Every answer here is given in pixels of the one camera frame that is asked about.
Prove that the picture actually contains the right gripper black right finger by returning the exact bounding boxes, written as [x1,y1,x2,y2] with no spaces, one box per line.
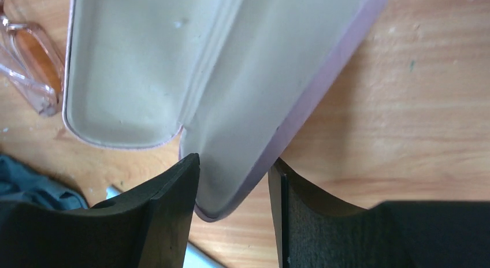
[268,159,489,267]

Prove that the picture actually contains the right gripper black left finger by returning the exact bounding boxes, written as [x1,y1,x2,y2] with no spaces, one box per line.
[1,153,200,267]

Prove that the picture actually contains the pink glasses case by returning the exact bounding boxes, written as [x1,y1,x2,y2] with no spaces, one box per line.
[62,0,388,222]

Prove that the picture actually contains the orange sunglasses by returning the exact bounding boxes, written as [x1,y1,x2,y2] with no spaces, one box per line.
[1,0,65,117]

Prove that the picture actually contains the light blue cleaning cloth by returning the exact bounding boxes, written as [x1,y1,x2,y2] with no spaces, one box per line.
[183,242,224,268]

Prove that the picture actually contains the grey blue crumpled garment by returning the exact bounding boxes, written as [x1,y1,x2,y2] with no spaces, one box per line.
[1,154,88,211]

